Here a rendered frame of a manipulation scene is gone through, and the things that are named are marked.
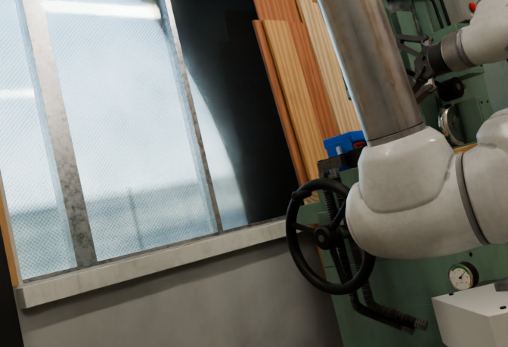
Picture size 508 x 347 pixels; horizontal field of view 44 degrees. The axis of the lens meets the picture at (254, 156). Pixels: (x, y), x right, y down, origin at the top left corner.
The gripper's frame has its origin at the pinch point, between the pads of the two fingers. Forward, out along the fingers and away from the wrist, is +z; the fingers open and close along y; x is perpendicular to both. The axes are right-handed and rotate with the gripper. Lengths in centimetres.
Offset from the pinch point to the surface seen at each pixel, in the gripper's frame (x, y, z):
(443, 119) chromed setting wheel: -26.0, -4.4, 0.5
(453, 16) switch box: -36.0, 30.7, 0.4
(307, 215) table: -8.2, -27.8, 37.0
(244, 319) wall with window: -67, -55, 144
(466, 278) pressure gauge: -8, -49, -14
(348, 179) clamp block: 2.9, -24.0, 10.0
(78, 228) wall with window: 17, -21, 145
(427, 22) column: -27.5, 27.4, 4.1
